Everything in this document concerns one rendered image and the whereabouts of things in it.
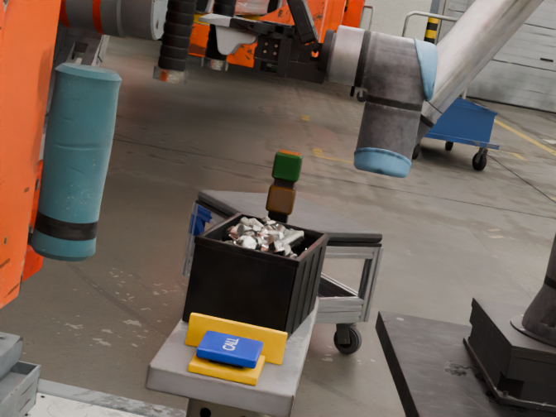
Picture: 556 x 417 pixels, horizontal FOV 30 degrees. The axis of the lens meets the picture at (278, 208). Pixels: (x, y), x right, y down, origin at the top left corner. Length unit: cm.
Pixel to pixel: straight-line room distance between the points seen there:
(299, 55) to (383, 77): 14
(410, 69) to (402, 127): 9
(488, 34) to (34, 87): 92
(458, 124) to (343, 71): 535
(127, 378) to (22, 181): 134
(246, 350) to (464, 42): 75
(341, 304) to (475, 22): 112
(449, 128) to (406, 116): 533
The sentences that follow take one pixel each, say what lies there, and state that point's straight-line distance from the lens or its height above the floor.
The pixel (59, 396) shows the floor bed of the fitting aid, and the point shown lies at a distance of 203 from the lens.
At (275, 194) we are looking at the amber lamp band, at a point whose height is 60.
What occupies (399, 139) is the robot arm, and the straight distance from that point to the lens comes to 163.
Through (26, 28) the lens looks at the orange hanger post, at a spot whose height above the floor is 81.
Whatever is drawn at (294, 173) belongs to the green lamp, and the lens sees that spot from 152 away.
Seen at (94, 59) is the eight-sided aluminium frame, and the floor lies 72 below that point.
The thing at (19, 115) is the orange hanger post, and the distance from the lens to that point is 102.
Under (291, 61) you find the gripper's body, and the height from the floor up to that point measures 78.
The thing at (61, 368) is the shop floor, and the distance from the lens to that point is 237.
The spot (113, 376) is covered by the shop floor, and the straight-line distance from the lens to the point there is 236.
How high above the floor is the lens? 88
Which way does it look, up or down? 11 degrees down
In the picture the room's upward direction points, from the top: 11 degrees clockwise
